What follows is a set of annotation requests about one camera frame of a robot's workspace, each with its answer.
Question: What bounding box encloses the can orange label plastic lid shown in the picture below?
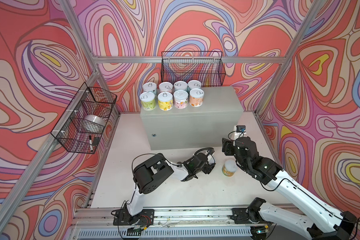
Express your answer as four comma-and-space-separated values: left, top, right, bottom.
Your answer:
222, 160, 238, 177

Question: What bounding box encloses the can pink label back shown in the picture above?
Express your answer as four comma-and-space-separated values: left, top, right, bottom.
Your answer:
189, 89, 205, 107

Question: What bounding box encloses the can pink label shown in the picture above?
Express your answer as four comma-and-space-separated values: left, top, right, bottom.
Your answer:
189, 89, 205, 107
159, 82, 174, 94

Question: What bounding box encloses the can plain lid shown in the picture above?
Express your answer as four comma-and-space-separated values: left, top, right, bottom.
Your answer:
174, 90, 189, 109

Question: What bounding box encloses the can yellow label front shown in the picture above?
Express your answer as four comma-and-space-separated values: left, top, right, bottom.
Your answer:
158, 92, 173, 111

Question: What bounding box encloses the can blue green label front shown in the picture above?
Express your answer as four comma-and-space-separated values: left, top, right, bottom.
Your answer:
188, 80, 202, 91

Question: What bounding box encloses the can blue label back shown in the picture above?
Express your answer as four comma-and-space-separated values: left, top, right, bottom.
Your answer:
174, 81, 188, 92

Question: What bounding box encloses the can green yellow label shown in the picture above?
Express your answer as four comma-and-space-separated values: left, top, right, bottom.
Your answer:
140, 92, 156, 111

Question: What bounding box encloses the can red label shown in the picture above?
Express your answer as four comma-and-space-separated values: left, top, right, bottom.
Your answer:
143, 82, 158, 95

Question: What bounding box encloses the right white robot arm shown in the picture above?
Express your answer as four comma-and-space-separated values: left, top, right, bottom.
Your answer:
222, 137, 360, 240

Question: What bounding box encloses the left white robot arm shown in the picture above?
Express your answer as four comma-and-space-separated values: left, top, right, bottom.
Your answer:
127, 147, 216, 217

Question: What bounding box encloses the grey metal cabinet box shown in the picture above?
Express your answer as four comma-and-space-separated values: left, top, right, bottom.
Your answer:
140, 87, 244, 150

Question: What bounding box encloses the black marker pen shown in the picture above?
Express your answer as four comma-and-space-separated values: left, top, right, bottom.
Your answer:
89, 135, 94, 153

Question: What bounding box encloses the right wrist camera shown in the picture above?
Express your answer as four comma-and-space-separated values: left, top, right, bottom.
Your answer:
233, 125, 247, 140

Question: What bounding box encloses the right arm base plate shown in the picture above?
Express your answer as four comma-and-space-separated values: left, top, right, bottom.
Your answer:
229, 208, 273, 225

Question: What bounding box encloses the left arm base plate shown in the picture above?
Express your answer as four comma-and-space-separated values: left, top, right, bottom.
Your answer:
111, 209, 155, 227

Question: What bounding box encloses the black wire basket back wall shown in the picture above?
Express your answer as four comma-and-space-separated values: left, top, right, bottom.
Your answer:
161, 50, 226, 87

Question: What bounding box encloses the black wire basket wall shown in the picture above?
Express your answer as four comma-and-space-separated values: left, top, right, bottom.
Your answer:
51, 83, 117, 154
161, 50, 226, 87

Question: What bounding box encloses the black wire basket left wall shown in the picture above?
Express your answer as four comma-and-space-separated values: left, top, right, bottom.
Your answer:
51, 83, 117, 154

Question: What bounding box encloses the aluminium rail front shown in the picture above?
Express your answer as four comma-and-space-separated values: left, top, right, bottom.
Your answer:
71, 205, 313, 228

